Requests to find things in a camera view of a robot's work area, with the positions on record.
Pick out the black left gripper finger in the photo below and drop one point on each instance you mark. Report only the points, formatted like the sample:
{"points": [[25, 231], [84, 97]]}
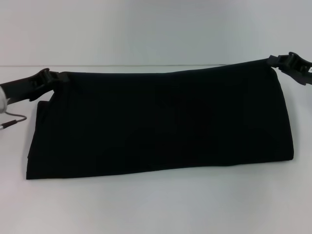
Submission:
{"points": [[59, 75], [58, 81]]}

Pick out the black shirt with FREE print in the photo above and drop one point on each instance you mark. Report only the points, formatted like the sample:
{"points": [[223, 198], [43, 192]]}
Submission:
{"points": [[156, 122]]}

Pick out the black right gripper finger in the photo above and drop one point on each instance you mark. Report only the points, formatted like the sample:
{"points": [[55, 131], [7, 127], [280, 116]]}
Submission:
{"points": [[274, 59], [278, 65]]}

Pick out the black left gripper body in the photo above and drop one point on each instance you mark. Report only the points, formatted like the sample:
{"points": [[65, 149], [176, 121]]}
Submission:
{"points": [[26, 85]]}

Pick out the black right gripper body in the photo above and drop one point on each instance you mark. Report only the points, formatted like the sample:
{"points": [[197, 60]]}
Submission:
{"points": [[297, 65]]}

